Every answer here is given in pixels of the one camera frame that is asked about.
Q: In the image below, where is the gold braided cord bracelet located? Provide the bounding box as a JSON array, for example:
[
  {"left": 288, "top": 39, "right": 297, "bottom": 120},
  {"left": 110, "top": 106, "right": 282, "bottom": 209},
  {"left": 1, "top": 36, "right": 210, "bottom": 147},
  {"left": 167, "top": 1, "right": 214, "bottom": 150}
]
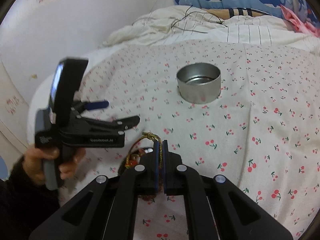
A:
[{"left": 125, "top": 132, "right": 163, "bottom": 170}]

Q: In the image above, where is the person's left hand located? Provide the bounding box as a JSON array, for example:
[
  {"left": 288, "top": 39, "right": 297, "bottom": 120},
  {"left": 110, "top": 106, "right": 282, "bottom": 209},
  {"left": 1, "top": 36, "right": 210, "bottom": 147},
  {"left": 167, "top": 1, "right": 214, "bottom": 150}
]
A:
[{"left": 22, "top": 144, "right": 86, "bottom": 186}]

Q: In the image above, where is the round silver metal tin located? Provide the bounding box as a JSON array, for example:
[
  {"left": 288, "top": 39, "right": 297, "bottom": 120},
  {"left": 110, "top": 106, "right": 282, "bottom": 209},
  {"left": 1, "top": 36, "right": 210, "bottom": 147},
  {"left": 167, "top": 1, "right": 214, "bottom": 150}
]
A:
[{"left": 176, "top": 63, "right": 221, "bottom": 104}]

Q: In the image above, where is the cherry print white bedsheet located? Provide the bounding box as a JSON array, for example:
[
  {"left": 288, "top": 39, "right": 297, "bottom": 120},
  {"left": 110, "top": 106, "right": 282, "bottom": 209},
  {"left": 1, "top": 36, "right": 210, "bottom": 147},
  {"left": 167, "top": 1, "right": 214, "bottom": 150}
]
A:
[{"left": 60, "top": 40, "right": 319, "bottom": 239}]

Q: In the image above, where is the white striped crumpled duvet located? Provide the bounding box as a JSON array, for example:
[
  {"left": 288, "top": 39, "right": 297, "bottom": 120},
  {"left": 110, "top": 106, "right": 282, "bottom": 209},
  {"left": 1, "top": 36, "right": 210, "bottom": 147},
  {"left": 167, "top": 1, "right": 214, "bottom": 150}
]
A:
[{"left": 103, "top": 5, "right": 319, "bottom": 56}]

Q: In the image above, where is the tan striped pillow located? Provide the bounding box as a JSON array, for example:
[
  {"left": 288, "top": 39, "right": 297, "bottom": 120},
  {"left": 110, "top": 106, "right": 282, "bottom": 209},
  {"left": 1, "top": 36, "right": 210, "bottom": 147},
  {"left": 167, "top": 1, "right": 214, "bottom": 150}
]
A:
[{"left": 205, "top": 8, "right": 269, "bottom": 20}]

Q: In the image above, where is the pink crumpled cloth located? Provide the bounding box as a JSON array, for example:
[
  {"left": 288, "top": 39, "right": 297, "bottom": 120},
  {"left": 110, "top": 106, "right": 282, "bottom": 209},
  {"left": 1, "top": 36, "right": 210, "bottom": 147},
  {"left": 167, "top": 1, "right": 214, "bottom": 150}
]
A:
[{"left": 281, "top": 5, "right": 319, "bottom": 37}]

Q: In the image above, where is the thin black cable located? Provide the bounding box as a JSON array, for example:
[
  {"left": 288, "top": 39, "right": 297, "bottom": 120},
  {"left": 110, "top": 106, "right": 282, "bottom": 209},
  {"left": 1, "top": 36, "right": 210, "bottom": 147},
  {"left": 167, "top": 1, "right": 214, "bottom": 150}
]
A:
[{"left": 131, "top": 4, "right": 228, "bottom": 34}]

